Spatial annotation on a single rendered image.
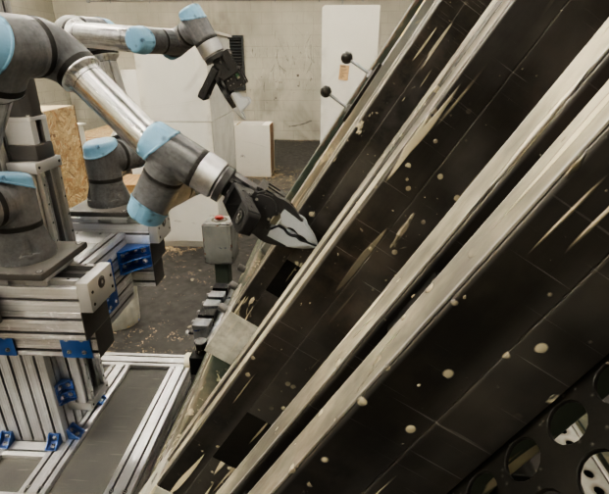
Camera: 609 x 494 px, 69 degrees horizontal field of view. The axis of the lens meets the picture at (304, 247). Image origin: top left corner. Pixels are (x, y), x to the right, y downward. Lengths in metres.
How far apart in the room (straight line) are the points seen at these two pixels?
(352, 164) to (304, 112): 8.69
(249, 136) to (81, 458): 5.12
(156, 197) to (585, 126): 0.76
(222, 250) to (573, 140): 1.70
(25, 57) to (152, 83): 2.85
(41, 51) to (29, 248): 0.53
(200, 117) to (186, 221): 0.89
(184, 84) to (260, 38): 5.91
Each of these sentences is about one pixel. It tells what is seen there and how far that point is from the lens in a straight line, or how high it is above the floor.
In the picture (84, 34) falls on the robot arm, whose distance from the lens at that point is 1.69.
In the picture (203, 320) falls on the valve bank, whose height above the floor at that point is 0.76.
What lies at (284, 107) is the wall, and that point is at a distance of 9.55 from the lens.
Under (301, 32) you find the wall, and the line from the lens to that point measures 9.49.
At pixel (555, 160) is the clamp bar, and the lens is 0.19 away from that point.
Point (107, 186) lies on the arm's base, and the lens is 1.75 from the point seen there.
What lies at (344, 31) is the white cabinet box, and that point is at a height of 1.81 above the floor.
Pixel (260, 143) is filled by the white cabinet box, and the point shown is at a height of 0.47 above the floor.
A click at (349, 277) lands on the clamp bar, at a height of 1.33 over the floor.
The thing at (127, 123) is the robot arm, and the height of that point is 1.41.
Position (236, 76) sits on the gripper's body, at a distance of 1.53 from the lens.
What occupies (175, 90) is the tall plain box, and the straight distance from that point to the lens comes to 3.79.
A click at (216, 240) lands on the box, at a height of 0.86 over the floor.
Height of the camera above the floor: 1.53
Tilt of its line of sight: 23 degrees down
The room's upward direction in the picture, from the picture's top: straight up
